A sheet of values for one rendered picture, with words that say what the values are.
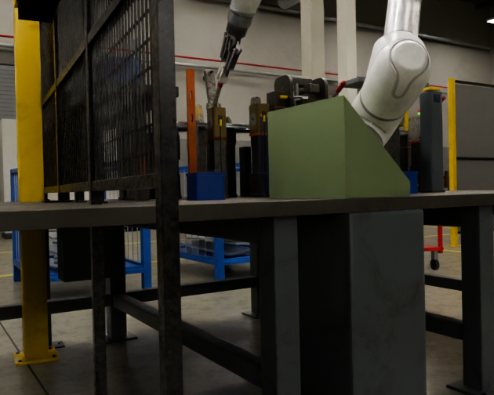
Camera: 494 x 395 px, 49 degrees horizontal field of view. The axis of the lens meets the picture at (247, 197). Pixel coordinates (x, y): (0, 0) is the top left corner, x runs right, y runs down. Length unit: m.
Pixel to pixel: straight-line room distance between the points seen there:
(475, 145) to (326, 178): 5.78
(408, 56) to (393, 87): 0.09
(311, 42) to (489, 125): 3.83
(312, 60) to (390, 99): 8.41
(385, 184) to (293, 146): 0.30
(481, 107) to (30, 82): 5.88
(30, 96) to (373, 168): 1.58
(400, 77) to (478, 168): 5.81
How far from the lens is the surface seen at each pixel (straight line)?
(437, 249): 4.94
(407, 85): 1.58
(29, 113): 2.59
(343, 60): 6.80
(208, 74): 2.23
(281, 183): 1.76
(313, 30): 10.14
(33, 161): 2.57
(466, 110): 7.21
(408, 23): 1.74
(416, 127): 2.72
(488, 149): 7.50
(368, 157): 1.61
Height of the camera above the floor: 0.73
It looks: 1 degrees down
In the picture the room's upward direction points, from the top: 1 degrees counter-clockwise
